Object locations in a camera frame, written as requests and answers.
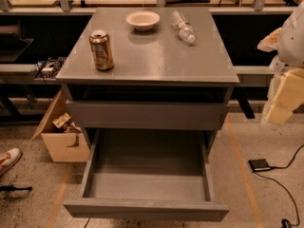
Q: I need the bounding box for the grey drawer cabinet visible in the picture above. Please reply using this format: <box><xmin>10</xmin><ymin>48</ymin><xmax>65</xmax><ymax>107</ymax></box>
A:
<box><xmin>56</xmin><ymin>8</ymin><xmax>238</xmax><ymax>147</ymax></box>

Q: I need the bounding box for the black floor cable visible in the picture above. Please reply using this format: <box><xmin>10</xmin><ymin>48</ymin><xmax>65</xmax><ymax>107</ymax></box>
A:
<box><xmin>254</xmin><ymin>142</ymin><xmax>304</xmax><ymax>228</ymax></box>

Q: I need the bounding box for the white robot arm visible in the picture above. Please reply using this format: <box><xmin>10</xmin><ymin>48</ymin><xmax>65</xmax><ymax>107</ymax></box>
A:
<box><xmin>257</xmin><ymin>1</ymin><xmax>304</xmax><ymax>129</ymax></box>

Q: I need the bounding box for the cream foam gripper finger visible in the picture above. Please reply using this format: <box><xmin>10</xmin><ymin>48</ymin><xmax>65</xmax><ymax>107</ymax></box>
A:
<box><xmin>262</xmin><ymin>68</ymin><xmax>304</xmax><ymax>125</ymax></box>

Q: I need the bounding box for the white red sneaker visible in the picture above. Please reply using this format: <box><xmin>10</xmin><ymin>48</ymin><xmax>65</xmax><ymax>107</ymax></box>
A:
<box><xmin>0</xmin><ymin>148</ymin><xmax>22</xmax><ymax>176</ymax></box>

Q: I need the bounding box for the orange soda can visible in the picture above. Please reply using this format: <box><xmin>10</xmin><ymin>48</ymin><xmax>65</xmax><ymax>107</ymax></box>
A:
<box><xmin>88</xmin><ymin>30</ymin><xmax>114</xmax><ymax>71</ymax></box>

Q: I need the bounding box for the black patterned keyboard device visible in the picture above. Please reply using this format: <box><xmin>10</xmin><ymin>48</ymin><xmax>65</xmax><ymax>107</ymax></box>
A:
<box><xmin>35</xmin><ymin>57</ymin><xmax>66</xmax><ymax>79</ymax></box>

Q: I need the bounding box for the clear plastic water bottle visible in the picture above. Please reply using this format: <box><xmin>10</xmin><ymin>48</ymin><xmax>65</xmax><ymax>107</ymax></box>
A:
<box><xmin>171</xmin><ymin>10</ymin><xmax>196</xmax><ymax>45</ymax></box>

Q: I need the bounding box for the crumpled snack bag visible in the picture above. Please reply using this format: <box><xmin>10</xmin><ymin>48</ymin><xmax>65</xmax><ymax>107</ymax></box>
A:
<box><xmin>52</xmin><ymin>112</ymin><xmax>81</xmax><ymax>133</ymax></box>

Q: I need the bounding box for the closed grey top drawer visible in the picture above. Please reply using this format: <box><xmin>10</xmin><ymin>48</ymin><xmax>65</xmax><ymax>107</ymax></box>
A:
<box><xmin>66</xmin><ymin>100</ymin><xmax>227</xmax><ymax>130</ymax></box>

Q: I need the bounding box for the cardboard box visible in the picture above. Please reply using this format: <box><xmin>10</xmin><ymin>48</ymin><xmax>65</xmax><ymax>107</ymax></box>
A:
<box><xmin>31</xmin><ymin>89</ymin><xmax>90</xmax><ymax>162</ymax></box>

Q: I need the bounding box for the black rod on floor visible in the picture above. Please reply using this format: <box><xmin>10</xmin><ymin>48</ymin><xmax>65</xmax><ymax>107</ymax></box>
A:
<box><xmin>0</xmin><ymin>185</ymin><xmax>32</xmax><ymax>192</ymax></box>

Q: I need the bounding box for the white paper bowl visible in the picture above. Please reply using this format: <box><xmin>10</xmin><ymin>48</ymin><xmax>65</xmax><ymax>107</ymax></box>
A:
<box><xmin>126</xmin><ymin>11</ymin><xmax>160</xmax><ymax>31</ymax></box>

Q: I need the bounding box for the open grey middle drawer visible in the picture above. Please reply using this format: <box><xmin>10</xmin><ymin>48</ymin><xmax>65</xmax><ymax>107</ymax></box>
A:
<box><xmin>64</xmin><ymin>129</ymin><xmax>229</xmax><ymax>221</ymax></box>

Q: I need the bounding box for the black foot pedal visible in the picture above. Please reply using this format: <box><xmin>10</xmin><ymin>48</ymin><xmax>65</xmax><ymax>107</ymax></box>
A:
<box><xmin>248</xmin><ymin>159</ymin><xmax>271</xmax><ymax>172</ymax></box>

